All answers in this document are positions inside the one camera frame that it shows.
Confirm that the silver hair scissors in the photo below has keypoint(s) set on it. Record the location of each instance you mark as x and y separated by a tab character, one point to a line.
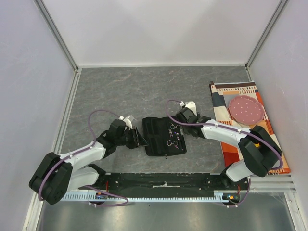
172	143

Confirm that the silver thinning scissors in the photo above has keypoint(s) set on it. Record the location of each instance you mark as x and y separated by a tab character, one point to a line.
174	126

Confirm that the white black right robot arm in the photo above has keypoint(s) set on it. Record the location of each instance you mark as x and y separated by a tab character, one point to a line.
260	153

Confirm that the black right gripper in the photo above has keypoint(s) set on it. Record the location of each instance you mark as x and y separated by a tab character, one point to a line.
184	128

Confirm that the black zip tool case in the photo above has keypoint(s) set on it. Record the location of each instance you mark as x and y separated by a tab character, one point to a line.
157	132

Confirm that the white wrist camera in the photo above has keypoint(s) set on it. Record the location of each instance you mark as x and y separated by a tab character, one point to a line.
190	105
128	120

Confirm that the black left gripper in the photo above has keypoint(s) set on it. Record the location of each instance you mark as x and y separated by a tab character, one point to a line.
137	139

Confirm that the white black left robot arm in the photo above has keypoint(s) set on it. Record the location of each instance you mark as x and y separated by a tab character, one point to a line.
58	174

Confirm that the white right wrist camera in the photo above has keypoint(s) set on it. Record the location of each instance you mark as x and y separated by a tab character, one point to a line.
190	105

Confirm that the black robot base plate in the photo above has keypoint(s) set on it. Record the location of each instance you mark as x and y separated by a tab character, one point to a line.
207	181

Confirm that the light blue cable duct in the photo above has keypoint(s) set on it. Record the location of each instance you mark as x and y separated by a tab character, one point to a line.
94	196

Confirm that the aluminium frame post right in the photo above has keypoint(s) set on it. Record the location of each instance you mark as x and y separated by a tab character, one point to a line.
266	32

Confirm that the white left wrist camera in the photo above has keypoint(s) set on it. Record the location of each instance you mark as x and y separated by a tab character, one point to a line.
128	120

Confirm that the pink dotted plate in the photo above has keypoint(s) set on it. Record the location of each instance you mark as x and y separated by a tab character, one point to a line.
246	110

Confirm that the aluminium frame post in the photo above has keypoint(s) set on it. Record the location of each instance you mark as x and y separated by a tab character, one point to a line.
56	33
266	32

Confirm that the aluminium frame post left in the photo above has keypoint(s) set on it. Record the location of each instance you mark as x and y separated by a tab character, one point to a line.
56	33

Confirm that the colourful patterned cloth mat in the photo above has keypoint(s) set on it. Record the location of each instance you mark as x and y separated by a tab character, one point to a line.
222	94

